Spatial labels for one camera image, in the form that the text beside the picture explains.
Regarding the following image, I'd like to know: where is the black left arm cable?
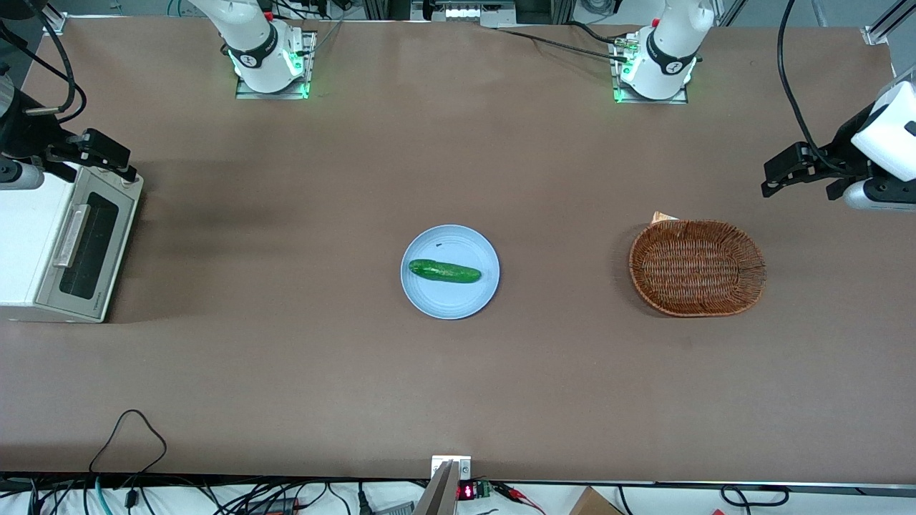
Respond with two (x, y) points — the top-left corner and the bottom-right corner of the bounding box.
(777, 0), (845, 176)

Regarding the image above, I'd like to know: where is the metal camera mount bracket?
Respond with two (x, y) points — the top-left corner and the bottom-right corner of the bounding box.
(414, 456), (473, 515)

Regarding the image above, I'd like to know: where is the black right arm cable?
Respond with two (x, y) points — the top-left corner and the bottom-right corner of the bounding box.
(0, 0), (88, 126)

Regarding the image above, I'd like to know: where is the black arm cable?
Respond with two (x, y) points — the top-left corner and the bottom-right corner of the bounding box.
(777, 0), (845, 176)
(0, 0), (88, 126)

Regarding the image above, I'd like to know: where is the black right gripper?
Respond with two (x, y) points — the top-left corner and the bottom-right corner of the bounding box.
(0, 99), (139, 185)

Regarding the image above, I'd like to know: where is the white toaster oven body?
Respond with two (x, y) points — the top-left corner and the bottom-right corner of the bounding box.
(0, 163), (145, 325)

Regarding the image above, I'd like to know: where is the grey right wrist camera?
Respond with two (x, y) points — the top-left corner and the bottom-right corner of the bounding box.
(0, 161), (45, 191)

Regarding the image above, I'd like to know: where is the brown wicker basket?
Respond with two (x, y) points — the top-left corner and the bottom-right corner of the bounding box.
(628, 220), (767, 318)

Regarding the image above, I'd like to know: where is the long black table cable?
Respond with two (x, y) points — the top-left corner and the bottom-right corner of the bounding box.
(494, 21), (638, 65)

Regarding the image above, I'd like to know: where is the aluminium frame strut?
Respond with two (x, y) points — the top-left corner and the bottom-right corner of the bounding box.
(862, 0), (916, 47)
(29, 0), (67, 35)

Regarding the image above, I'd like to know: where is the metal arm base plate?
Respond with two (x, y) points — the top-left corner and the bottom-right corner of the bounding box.
(610, 36), (691, 105)
(235, 30), (318, 101)

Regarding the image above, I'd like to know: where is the green cucumber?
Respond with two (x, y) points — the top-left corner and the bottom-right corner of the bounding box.
(409, 259), (482, 284)

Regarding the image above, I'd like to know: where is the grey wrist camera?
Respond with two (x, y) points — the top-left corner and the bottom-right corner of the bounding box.
(843, 179), (916, 212)
(0, 161), (45, 191)

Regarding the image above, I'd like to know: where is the light blue round plate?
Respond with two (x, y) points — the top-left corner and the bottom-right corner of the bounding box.
(400, 225), (500, 320)

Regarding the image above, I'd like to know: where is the black looped table cable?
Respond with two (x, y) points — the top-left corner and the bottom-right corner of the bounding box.
(89, 409), (168, 474)

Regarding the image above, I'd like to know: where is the red clip lead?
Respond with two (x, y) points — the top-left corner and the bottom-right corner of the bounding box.
(495, 484), (545, 513)

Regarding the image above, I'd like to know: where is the toaster oven glass door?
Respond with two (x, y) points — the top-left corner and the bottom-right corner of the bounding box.
(34, 182), (141, 324)

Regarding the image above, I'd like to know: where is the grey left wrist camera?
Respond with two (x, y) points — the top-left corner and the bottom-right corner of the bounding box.
(843, 179), (916, 212)

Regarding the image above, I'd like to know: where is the cardboard box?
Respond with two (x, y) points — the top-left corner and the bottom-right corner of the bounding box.
(569, 486), (623, 515)

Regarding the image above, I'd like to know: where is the black coiled floor cable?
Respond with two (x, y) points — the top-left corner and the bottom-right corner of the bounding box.
(719, 485), (789, 507)

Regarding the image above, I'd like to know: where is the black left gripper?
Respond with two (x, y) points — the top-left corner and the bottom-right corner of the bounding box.
(760, 104), (878, 202)

